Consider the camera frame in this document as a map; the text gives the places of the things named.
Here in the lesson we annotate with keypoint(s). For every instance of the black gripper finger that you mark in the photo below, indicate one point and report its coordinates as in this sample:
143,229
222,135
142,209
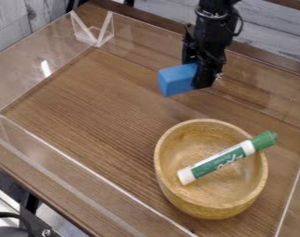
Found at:
209,70
190,54

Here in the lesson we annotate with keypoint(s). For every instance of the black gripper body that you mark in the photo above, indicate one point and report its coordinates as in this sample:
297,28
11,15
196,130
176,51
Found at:
213,32

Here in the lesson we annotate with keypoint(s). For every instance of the blue foam block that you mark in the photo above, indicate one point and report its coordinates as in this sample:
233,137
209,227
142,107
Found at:
174,79

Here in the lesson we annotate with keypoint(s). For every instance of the light wooden bowl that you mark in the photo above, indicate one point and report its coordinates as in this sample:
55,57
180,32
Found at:
211,174

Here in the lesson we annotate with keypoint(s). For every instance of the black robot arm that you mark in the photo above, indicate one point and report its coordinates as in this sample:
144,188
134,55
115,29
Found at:
217,6

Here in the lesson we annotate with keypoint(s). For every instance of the green and white marker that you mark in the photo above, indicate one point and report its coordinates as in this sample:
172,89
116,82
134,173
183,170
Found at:
231,154

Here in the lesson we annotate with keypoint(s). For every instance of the clear acrylic tray wall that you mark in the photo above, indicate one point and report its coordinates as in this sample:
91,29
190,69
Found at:
82,115

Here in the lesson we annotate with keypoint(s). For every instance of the black metal bracket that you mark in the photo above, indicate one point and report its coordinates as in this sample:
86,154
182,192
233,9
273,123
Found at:
32,224

